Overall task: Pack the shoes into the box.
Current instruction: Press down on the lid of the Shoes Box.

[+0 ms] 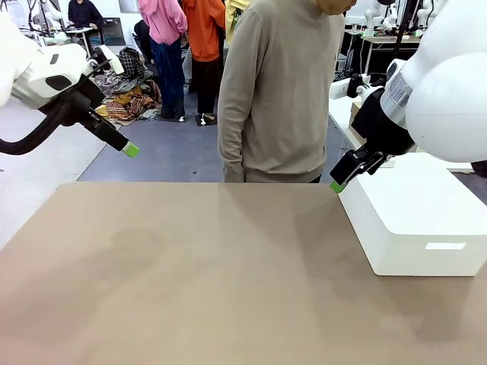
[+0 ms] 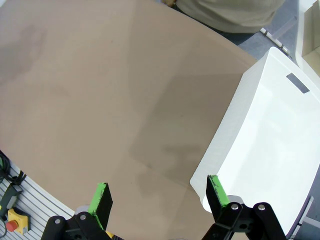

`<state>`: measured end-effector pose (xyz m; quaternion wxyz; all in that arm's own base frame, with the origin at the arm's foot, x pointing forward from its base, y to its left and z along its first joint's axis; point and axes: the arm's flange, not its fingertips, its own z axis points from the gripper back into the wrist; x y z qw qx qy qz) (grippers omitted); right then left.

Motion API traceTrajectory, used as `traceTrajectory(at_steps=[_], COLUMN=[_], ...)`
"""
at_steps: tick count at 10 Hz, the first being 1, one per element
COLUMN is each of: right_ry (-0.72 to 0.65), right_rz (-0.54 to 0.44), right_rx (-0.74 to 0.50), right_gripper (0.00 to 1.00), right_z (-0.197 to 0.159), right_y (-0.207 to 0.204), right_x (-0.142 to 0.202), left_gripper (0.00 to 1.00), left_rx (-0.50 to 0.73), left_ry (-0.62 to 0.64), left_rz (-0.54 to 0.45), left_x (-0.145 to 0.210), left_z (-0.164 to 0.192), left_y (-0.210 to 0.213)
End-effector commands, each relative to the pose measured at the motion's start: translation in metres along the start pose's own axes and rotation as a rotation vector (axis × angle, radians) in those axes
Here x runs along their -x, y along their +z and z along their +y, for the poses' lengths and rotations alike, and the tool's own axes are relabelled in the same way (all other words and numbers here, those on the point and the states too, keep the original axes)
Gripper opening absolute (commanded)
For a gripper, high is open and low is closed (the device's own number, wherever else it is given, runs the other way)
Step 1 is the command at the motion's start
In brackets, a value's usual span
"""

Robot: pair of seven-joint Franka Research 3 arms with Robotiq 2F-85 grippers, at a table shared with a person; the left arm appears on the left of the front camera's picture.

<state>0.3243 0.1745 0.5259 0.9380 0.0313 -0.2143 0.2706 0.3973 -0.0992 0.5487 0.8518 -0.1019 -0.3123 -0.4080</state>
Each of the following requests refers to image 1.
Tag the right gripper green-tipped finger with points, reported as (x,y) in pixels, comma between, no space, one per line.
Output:
(346,173)
(374,163)

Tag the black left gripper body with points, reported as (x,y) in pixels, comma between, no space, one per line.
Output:
(81,106)

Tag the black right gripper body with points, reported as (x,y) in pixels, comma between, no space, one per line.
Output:
(380,129)

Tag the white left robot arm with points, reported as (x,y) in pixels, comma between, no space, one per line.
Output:
(34,68)

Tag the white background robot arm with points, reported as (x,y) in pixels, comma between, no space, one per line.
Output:
(45,7)
(374,17)
(425,13)

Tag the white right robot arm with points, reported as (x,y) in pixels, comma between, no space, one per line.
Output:
(445,95)

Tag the white foam box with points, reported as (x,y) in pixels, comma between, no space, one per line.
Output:
(411,213)

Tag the pile of patterned clothes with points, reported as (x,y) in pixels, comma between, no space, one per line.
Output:
(129,95)

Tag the small white desk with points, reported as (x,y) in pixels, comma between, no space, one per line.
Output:
(80,32)

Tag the dark rectangular panel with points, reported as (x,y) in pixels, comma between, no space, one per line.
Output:
(112,30)

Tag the background table with robots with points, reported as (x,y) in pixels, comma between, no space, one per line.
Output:
(374,40)

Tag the seated person in black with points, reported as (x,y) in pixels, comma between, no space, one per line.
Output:
(83,15)

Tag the person in beige sweater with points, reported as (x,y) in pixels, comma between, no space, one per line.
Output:
(277,95)

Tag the black vertical pole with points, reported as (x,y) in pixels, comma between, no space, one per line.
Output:
(404,23)

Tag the person in pink hoodie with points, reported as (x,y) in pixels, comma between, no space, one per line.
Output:
(163,34)

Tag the person in orange top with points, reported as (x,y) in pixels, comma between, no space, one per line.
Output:
(203,34)

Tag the person in yellow top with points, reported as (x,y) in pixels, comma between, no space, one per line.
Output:
(234,15)

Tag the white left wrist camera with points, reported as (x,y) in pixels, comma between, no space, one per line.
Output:
(110,61)

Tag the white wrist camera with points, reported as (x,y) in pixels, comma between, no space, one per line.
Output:
(342,89)
(110,61)

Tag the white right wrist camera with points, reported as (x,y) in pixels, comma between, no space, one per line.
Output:
(342,89)

